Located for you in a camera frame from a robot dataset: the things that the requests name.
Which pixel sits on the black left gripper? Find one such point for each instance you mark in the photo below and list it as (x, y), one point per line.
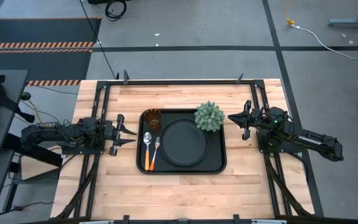
(112, 133)

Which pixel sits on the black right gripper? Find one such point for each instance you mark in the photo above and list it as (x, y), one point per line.
(253, 119)

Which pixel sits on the green artificial potted plant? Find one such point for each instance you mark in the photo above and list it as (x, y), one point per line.
(209, 116)

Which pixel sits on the amber faceted cup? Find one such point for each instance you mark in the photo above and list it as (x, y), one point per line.
(153, 119)

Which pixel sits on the black rectangular tray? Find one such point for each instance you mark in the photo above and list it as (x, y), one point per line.
(216, 149)

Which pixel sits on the black round plate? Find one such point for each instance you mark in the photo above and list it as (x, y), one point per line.
(183, 143)

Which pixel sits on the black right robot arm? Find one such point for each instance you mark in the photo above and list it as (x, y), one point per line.
(315, 141)

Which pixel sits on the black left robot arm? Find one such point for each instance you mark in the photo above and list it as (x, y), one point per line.
(48, 133)

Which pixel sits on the black hazard-striped floor mat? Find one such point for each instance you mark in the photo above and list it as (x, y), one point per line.
(42, 31)
(36, 65)

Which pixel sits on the black aluminium rig frame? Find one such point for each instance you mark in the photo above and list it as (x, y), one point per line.
(179, 82)

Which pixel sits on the grey table leg frame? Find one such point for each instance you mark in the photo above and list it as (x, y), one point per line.
(353, 22)

